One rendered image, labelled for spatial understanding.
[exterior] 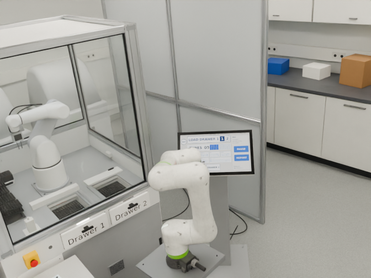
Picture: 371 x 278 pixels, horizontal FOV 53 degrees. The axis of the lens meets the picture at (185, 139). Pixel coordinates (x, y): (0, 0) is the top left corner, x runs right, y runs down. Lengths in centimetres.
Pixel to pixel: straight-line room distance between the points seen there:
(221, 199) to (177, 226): 83
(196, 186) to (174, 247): 45
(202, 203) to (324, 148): 284
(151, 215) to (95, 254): 44
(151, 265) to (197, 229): 38
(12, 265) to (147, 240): 90
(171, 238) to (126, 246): 68
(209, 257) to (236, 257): 111
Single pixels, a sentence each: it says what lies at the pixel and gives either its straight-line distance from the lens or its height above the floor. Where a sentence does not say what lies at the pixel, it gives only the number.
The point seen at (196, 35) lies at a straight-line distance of 333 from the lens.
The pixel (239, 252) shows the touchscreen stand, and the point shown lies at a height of 4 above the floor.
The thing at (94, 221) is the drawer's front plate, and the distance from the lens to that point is 235.
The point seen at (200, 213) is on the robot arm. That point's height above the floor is 115.
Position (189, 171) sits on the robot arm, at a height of 142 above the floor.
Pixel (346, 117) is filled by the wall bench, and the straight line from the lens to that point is 424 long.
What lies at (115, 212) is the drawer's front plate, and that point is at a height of 90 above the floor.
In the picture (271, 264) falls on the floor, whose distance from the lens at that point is 326.
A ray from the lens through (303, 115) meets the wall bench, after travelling 445.
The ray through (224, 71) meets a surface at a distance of 320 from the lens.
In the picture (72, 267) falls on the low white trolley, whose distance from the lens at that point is 233.
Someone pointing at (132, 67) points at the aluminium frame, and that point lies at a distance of 218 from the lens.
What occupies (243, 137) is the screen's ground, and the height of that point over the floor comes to 116.
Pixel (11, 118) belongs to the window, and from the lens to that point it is 197.
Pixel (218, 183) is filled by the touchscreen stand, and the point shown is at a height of 83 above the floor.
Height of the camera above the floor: 228
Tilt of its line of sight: 26 degrees down
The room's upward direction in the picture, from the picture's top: 5 degrees counter-clockwise
